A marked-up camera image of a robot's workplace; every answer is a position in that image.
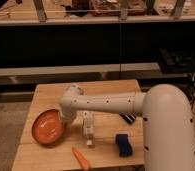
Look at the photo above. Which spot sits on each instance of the orange ceramic bowl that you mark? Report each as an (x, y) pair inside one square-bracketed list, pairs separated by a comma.
[(47, 127)]

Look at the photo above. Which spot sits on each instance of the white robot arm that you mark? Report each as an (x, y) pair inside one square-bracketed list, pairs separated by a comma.
[(168, 127)]

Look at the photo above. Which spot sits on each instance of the white tube bottle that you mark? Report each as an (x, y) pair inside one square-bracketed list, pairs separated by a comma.
[(88, 128)]

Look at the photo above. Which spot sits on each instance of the blue sponge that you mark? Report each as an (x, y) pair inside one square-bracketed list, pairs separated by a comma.
[(125, 148)]

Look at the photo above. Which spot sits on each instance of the orange plastic carrot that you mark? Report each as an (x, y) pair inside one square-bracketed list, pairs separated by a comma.
[(83, 162)]

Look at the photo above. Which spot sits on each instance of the grey metal shelf rail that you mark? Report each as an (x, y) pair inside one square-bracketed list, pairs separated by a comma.
[(78, 69)]

